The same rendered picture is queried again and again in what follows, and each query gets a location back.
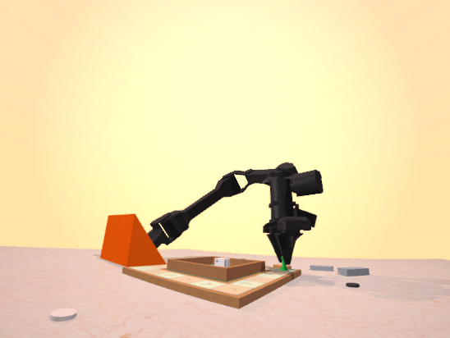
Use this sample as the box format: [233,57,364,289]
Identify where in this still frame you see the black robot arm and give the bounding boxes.
[147,162,324,249]

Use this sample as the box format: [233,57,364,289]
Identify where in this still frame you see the white die with black pips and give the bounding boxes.
[214,258,230,267]

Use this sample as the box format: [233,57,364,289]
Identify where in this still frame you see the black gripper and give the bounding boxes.
[263,196,311,265]

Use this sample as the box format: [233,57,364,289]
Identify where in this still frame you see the grey flat bar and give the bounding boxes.
[310,265,334,272]

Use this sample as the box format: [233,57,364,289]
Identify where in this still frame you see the white flat round disc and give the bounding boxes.
[49,308,77,322]

